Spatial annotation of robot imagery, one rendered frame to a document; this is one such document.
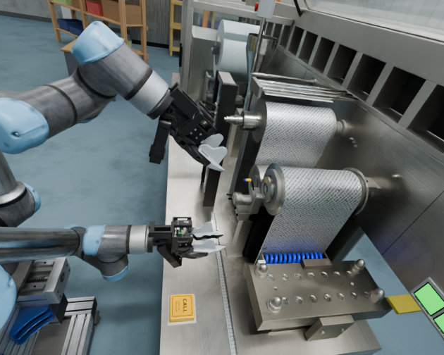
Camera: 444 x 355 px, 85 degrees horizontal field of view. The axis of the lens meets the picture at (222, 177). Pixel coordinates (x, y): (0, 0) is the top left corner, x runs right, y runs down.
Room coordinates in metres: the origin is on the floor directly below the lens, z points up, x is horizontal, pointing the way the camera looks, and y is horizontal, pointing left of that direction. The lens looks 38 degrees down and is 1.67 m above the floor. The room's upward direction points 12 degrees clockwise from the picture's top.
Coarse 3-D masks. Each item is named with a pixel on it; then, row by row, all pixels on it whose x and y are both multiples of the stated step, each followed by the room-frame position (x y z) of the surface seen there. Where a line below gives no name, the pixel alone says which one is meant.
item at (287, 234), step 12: (276, 216) 0.49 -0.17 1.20; (288, 216) 0.50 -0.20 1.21; (300, 216) 0.51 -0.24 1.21; (312, 216) 0.52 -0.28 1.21; (324, 216) 0.53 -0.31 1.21; (336, 216) 0.54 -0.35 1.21; (348, 216) 0.55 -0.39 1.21; (276, 228) 0.49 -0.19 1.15; (288, 228) 0.50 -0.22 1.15; (300, 228) 0.51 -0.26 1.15; (312, 228) 0.52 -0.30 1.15; (324, 228) 0.53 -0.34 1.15; (336, 228) 0.54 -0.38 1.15; (264, 240) 0.49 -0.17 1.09; (276, 240) 0.50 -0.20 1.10; (288, 240) 0.51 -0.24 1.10; (300, 240) 0.52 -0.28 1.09; (312, 240) 0.53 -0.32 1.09; (324, 240) 0.54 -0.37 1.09; (264, 252) 0.49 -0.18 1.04; (276, 252) 0.50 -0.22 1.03; (288, 252) 0.51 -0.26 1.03; (300, 252) 0.52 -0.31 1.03; (312, 252) 0.54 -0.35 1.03
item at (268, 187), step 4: (268, 176) 0.55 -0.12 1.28; (264, 180) 0.56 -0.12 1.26; (268, 180) 0.54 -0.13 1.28; (272, 180) 0.53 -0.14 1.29; (264, 184) 0.55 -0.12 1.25; (268, 184) 0.53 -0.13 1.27; (272, 184) 0.52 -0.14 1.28; (264, 188) 0.54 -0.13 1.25; (268, 188) 0.53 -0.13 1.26; (272, 188) 0.51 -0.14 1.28; (264, 192) 0.54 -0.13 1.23; (268, 192) 0.52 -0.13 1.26; (272, 192) 0.51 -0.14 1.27; (268, 196) 0.51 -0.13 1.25; (272, 196) 0.51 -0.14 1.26; (264, 200) 0.52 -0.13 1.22; (268, 200) 0.51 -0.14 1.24
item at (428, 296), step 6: (426, 288) 0.36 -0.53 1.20; (432, 288) 0.35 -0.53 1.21; (420, 294) 0.36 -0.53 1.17; (426, 294) 0.35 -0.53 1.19; (432, 294) 0.34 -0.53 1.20; (420, 300) 0.35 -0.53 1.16; (426, 300) 0.34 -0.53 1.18; (432, 300) 0.34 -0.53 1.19; (438, 300) 0.33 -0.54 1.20; (426, 306) 0.33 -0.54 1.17; (432, 306) 0.33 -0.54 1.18; (438, 306) 0.32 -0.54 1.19; (432, 312) 0.32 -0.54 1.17
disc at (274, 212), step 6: (270, 168) 0.59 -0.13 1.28; (276, 168) 0.56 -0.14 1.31; (282, 174) 0.53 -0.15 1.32; (282, 180) 0.51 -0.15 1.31; (282, 186) 0.50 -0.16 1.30; (282, 192) 0.49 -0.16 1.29; (282, 198) 0.48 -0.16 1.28; (282, 204) 0.47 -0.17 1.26; (270, 210) 0.51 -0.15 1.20; (276, 210) 0.49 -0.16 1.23
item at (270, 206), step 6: (264, 174) 0.59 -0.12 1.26; (270, 174) 0.56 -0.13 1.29; (276, 174) 0.54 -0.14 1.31; (276, 180) 0.52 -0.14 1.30; (276, 186) 0.51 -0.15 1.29; (276, 192) 0.50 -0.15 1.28; (276, 198) 0.49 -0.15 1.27; (264, 204) 0.53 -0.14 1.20; (270, 204) 0.51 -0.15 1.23; (276, 204) 0.49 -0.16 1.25
